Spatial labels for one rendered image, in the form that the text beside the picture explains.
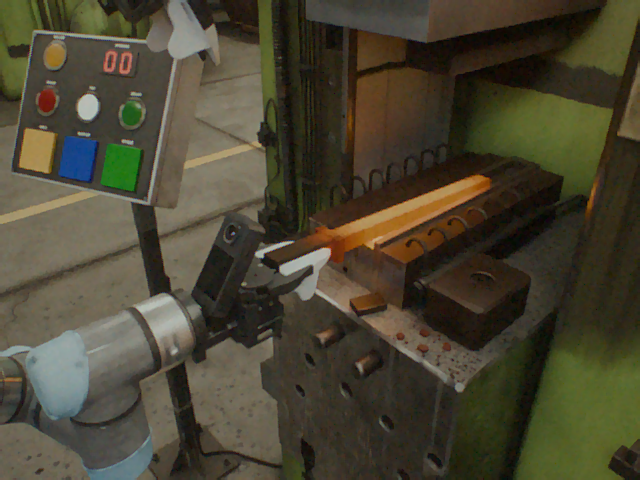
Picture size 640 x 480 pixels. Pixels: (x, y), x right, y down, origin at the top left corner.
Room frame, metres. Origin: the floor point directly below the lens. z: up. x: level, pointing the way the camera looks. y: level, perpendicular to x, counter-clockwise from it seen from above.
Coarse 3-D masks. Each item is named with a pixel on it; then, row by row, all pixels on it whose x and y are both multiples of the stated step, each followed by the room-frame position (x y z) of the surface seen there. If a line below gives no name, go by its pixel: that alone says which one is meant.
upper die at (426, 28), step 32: (320, 0) 0.74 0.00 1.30; (352, 0) 0.69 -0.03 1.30; (384, 0) 0.66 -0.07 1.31; (416, 0) 0.62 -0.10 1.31; (448, 0) 0.63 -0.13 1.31; (480, 0) 0.67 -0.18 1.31; (512, 0) 0.71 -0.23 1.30; (544, 0) 0.76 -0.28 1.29; (576, 0) 0.82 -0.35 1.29; (384, 32) 0.65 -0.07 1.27; (416, 32) 0.62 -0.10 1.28; (448, 32) 0.63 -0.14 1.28
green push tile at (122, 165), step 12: (108, 144) 0.92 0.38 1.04; (108, 156) 0.90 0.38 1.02; (120, 156) 0.90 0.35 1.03; (132, 156) 0.89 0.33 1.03; (108, 168) 0.89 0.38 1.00; (120, 168) 0.88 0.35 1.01; (132, 168) 0.88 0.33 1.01; (108, 180) 0.88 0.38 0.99; (120, 180) 0.87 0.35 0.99; (132, 180) 0.86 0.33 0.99
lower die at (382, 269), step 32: (448, 160) 0.99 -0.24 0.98; (480, 160) 0.96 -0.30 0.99; (384, 192) 0.85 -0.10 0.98; (416, 192) 0.83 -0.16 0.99; (480, 192) 0.81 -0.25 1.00; (544, 192) 0.84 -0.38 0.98; (320, 224) 0.74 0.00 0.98; (416, 224) 0.70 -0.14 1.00; (480, 224) 0.72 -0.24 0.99; (352, 256) 0.68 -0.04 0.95; (384, 256) 0.64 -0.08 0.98; (416, 256) 0.63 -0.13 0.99; (448, 256) 0.67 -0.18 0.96; (384, 288) 0.63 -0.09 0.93
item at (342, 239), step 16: (480, 176) 0.85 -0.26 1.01; (432, 192) 0.78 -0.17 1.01; (448, 192) 0.78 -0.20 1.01; (464, 192) 0.79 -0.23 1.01; (400, 208) 0.71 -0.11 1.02; (416, 208) 0.72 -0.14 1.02; (432, 208) 0.74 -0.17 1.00; (352, 224) 0.66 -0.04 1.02; (368, 224) 0.66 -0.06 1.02; (384, 224) 0.67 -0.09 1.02; (400, 224) 0.69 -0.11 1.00; (304, 240) 0.60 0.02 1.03; (320, 240) 0.60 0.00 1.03; (336, 240) 0.60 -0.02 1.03; (352, 240) 0.63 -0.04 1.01; (368, 240) 0.65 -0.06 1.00; (272, 256) 0.56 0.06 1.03; (288, 256) 0.56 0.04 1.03; (336, 256) 0.60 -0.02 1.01
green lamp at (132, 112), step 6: (132, 102) 0.94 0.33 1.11; (126, 108) 0.94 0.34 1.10; (132, 108) 0.94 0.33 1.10; (138, 108) 0.93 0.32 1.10; (126, 114) 0.93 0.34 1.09; (132, 114) 0.93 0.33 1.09; (138, 114) 0.93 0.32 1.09; (126, 120) 0.93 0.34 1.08; (132, 120) 0.92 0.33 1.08; (138, 120) 0.92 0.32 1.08
